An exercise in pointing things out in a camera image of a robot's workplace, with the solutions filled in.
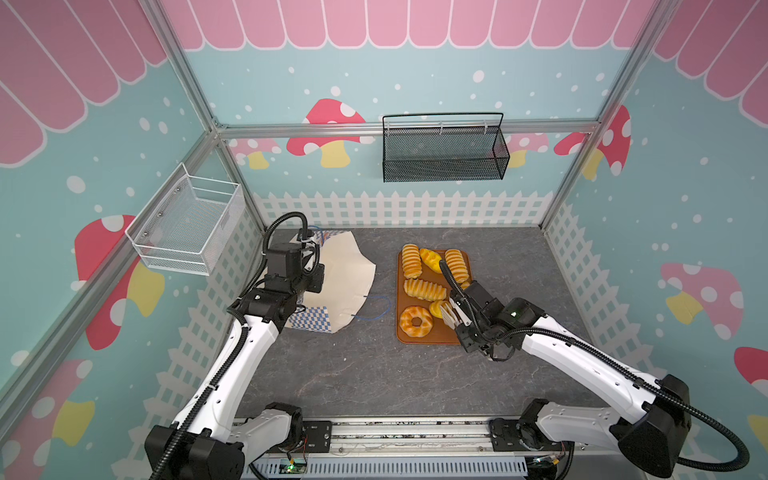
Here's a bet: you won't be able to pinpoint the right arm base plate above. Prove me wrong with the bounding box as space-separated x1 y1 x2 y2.
488 417 568 453

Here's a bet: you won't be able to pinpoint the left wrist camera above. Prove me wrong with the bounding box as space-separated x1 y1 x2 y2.
262 231 325 295

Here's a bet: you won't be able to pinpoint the yellow fake bread roll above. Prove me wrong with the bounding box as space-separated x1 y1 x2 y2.
444 249 470 284

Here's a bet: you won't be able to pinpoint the yellow fake croissant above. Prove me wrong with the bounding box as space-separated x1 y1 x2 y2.
419 248 443 274

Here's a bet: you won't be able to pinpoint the ridged yellow fake bread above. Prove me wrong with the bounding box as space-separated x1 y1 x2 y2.
401 244 423 279

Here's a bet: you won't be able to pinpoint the black mesh wall basket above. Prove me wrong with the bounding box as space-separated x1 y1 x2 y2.
381 112 511 183

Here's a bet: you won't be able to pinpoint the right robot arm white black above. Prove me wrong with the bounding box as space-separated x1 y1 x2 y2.
439 261 750 478

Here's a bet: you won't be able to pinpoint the white mesh wall basket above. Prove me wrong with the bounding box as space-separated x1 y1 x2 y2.
125 164 245 276

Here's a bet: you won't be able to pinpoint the checkered paper bag blue handles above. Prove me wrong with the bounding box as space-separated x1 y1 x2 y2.
286 226 393 334

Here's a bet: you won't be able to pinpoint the round orange fake bun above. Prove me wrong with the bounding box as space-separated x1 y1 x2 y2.
399 306 433 338

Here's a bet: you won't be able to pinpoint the small striped yellow bun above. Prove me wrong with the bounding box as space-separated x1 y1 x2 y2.
429 300 449 319

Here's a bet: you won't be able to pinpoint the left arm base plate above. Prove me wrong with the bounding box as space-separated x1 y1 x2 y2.
267 420 333 455

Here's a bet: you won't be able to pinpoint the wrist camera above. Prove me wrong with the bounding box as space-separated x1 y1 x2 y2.
463 281 504 318
262 231 325 295

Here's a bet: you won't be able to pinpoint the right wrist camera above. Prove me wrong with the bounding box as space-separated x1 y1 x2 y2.
463 281 504 318

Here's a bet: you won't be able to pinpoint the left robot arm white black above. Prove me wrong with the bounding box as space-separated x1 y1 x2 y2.
144 212 325 479

